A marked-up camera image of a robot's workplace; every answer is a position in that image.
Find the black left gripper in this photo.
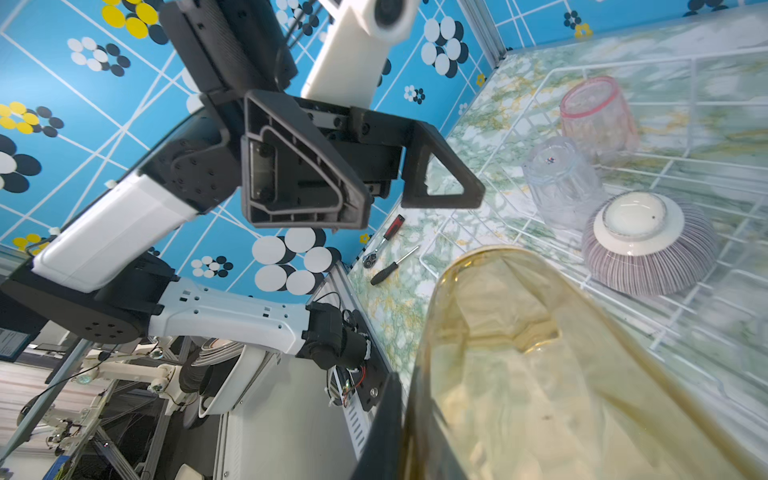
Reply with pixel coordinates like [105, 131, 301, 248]
[158, 1, 415, 230]

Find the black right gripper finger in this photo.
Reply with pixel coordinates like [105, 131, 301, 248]
[351, 373, 404, 480]

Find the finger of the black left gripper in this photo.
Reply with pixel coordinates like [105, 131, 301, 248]
[401, 121, 485, 209]

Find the clear transparent cup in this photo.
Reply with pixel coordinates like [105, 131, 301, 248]
[522, 136, 608, 232]

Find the yellow transparent cup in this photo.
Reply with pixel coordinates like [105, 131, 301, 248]
[403, 246, 767, 479]

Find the pink transparent plastic cup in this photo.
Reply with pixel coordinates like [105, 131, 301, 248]
[559, 76, 639, 164]

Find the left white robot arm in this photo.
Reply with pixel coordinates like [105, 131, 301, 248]
[1, 1, 485, 369]

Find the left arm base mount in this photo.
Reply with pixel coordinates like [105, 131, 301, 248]
[325, 310, 389, 412]

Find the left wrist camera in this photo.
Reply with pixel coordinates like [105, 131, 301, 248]
[301, 0, 419, 109]

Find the white wire dish rack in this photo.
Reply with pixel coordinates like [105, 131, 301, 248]
[419, 45, 767, 459]

